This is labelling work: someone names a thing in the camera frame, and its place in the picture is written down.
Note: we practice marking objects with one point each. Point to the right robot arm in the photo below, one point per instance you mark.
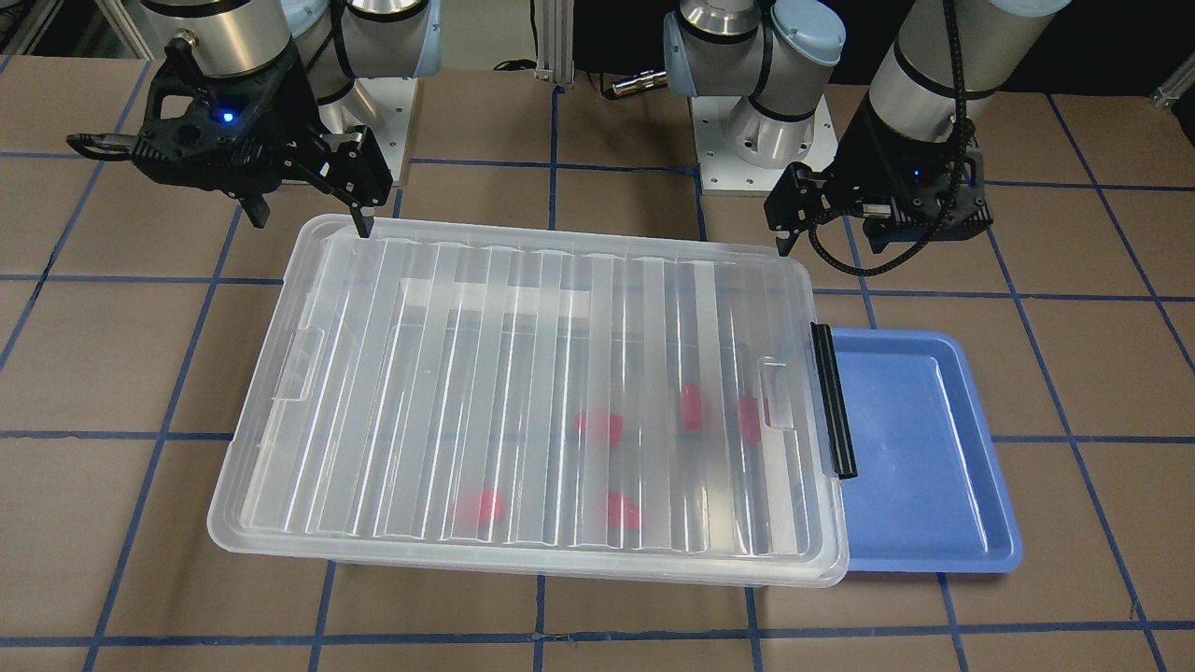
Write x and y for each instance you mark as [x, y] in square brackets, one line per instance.
[338, 41]

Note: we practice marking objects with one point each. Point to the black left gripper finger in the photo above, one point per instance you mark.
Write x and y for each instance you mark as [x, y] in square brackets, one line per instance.
[785, 242]

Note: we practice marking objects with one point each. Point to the red block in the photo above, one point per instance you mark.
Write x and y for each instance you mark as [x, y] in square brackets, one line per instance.
[478, 509]
[622, 513]
[691, 408]
[601, 426]

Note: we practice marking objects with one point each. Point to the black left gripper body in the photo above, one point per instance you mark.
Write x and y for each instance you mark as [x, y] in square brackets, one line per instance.
[860, 149]

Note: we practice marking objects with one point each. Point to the black box latch handle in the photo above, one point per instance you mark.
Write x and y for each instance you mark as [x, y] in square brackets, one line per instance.
[840, 444]

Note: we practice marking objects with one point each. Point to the aluminium frame post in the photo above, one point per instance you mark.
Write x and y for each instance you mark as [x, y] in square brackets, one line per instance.
[552, 29]

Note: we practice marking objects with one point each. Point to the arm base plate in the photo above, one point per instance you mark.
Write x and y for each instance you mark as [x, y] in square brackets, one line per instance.
[387, 106]
[731, 163]

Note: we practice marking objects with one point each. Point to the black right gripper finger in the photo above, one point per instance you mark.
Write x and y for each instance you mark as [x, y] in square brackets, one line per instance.
[363, 218]
[255, 207]

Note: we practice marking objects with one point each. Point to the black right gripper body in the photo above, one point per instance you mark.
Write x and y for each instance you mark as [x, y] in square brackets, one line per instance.
[291, 104]

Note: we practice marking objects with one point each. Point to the clear plastic storage box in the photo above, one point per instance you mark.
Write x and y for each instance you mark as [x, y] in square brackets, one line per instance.
[737, 572]

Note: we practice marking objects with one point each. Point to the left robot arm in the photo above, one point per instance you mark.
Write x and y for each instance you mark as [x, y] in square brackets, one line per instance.
[945, 63]

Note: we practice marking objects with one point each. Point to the blue plastic tray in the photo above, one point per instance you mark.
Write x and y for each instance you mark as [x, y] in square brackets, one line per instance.
[930, 495]

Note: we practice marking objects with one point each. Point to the clear plastic box lid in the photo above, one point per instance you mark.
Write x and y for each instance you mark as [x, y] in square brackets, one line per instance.
[433, 360]

